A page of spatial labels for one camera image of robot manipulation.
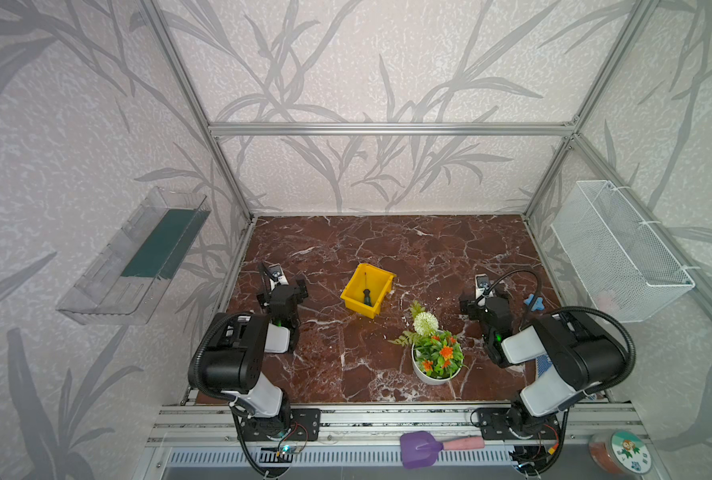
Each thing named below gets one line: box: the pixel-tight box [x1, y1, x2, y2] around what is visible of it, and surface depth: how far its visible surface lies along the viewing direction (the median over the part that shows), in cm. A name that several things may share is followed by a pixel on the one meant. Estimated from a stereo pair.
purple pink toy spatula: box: [400, 430, 485, 469], surface depth 71 cm
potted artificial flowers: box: [388, 300, 468, 385], surface depth 74 cm
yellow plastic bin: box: [340, 263, 397, 319], surface depth 98 cm
